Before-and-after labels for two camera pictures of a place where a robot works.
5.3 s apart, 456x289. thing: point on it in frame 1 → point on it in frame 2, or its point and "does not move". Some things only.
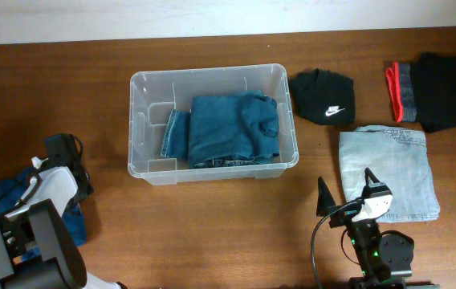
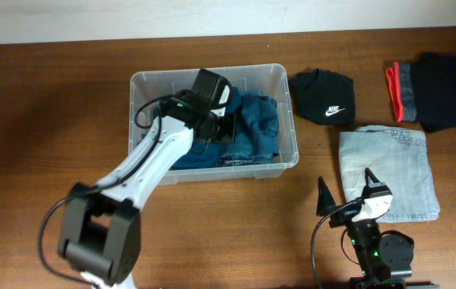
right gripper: x=325 y=201 does not move
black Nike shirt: x=323 y=97 does not move
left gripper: x=82 y=185 → x=225 y=131
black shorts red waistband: x=437 y=91 does not move
